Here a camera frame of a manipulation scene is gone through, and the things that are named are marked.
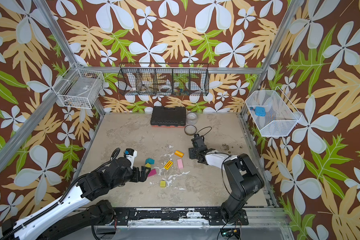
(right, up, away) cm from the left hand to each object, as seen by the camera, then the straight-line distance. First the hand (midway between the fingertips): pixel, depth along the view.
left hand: (143, 167), depth 73 cm
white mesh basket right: (+70, +28, +10) cm, 76 cm away
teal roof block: (-1, -1, +20) cm, 20 cm away
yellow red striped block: (+11, -3, +18) cm, 21 cm away
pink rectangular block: (+18, -2, +20) cm, 27 cm away
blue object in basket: (+65, +30, +13) cm, 73 cm away
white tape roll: (+9, +47, +26) cm, 54 cm away
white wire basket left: (-40, +43, +13) cm, 61 cm away
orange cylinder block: (+18, +3, +23) cm, 29 cm away
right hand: (+27, +5, +23) cm, 36 cm away
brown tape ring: (+26, +18, +37) cm, 49 cm away
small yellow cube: (-1, -3, +17) cm, 17 cm away
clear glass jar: (+28, +28, +42) cm, 58 cm away
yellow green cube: (+9, -12, +9) cm, 17 cm away
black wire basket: (+7, +52, +25) cm, 58 cm away
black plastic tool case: (+6, +28, +42) cm, 50 cm away
